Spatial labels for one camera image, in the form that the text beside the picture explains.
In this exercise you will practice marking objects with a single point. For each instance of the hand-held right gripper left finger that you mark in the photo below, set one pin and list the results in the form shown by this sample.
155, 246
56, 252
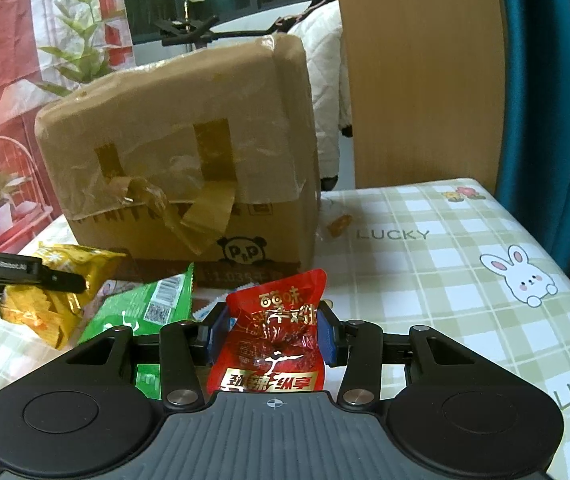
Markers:
219, 335

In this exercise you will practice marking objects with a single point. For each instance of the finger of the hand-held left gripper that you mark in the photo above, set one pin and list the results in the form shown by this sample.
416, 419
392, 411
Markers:
65, 281

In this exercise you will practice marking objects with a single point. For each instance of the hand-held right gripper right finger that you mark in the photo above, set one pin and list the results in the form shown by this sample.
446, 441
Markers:
327, 335

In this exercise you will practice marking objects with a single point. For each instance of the yellow snack packet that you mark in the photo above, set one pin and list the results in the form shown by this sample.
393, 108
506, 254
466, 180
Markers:
60, 310

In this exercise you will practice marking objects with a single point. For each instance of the red snack packet gold print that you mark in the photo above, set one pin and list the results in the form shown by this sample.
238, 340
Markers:
265, 340

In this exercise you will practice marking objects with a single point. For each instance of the brown cardboard box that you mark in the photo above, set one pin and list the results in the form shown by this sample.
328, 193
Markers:
265, 240

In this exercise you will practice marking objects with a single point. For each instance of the white blue-print snack packet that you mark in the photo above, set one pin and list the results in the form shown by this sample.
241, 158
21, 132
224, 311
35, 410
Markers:
204, 312

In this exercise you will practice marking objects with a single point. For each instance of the green snack packet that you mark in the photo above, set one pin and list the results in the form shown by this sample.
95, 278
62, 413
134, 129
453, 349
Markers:
130, 310

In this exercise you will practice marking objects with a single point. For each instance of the checked rabbit tablecloth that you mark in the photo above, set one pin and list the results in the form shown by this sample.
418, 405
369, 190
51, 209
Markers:
415, 285

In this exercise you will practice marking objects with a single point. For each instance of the red printed backdrop cloth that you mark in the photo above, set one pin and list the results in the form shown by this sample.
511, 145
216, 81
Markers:
5, 35

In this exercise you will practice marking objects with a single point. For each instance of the white quilted blanket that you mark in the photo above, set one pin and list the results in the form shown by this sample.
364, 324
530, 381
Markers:
322, 85

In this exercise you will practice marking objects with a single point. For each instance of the wooden board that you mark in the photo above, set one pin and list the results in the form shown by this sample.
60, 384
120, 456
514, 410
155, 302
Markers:
415, 85

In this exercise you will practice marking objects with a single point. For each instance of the black exercise bike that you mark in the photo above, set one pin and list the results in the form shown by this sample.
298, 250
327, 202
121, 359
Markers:
185, 35

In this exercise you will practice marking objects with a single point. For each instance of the teal curtain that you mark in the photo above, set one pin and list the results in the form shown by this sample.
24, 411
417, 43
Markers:
555, 110

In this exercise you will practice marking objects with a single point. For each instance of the black garment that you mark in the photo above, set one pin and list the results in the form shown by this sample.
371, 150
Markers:
322, 0

